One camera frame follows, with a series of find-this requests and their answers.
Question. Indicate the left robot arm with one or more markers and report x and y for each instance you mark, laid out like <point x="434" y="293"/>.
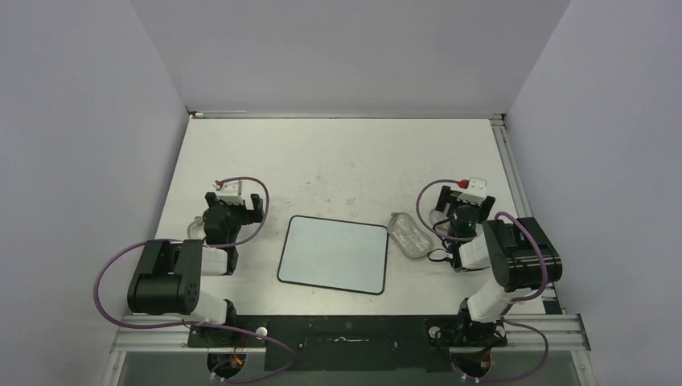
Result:
<point x="168" y="275"/>

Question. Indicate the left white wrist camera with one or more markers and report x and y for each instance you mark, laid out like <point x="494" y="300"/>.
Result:
<point x="230" y="193"/>

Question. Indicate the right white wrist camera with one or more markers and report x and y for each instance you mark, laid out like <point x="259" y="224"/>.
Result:
<point x="472" y="191"/>

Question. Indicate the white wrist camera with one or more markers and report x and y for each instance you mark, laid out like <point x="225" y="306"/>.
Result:
<point x="230" y="193"/>
<point x="472" y="191"/>

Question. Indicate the aluminium back rail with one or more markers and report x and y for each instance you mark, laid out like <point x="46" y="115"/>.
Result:
<point x="343" y="115"/>

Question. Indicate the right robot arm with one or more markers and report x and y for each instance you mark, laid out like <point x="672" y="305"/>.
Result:
<point x="521" y="258"/>

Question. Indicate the aluminium right rail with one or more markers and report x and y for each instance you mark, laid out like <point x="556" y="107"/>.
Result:
<point x="511" y="171"/>

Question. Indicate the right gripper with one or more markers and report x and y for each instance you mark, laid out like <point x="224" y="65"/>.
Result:
<point x="448" y="196"/>

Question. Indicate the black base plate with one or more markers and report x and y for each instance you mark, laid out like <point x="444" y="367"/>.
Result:
<point x="359" y="343"/>

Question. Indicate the glittery pad at right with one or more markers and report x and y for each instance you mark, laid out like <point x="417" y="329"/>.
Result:
<point x="439" y="219"/>

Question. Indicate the aluminium rail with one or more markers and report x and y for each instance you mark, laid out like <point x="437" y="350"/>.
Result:
<point x="511" y="171"/>
<point x="343" y="115"/>
<point x="523" y="332"/>

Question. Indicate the aluminium front rail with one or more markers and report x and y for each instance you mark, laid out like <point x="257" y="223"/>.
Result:
<point x="523" y="332"/>

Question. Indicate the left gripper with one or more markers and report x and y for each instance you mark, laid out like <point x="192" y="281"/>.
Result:
<point x="248" y="216"/>

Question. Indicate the white whiteboard black frame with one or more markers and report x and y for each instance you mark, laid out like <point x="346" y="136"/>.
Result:
<point x="334" y="254"/>

